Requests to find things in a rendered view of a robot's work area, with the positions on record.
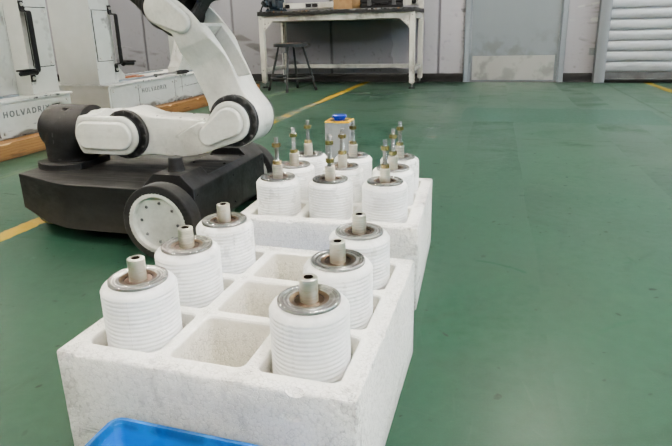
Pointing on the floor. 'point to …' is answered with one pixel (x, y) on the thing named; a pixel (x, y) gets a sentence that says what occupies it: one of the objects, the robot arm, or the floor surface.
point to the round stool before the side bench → (288, 65)
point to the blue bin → (154, 435)
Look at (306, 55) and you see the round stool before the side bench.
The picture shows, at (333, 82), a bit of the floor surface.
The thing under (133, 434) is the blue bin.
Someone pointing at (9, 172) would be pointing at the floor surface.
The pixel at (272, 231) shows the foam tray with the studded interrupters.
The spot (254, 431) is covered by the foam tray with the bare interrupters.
